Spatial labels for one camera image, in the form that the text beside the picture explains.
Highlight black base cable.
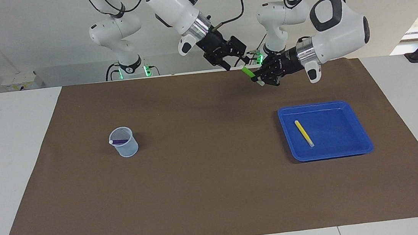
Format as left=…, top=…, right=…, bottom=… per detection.
left=104, top=62, right=121, bottom=82

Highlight blue plastic tray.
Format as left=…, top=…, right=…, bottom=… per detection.
left=277, top=97, right=375, bottom=164

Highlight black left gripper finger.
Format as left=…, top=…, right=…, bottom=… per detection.
left=261, top=73, right=281, bottom=89
left=252, top=61, right=275, bottom=83

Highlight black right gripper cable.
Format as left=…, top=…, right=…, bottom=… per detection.
left=83, top=0, right=247, bottom=43

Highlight green pen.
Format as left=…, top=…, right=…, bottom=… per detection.
left=240, top=63, right=266, bottom=89

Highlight brown table mat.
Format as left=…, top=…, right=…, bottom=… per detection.
left=0, top=51, right=418, bottom=235

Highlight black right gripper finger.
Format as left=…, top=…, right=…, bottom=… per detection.
left=219, top=56, right=232, bottom=72
left=229, top=34, right=251, bottom=66

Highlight white power strip box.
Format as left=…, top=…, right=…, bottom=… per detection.
left=0, top=70, right=44, bottom=92

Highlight translucent plastic cup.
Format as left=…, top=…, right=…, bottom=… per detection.
left=108, top=125, right=140, bottom=159

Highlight yellow pen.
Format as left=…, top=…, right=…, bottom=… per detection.
left=295, top=119, right=315, bottom=149

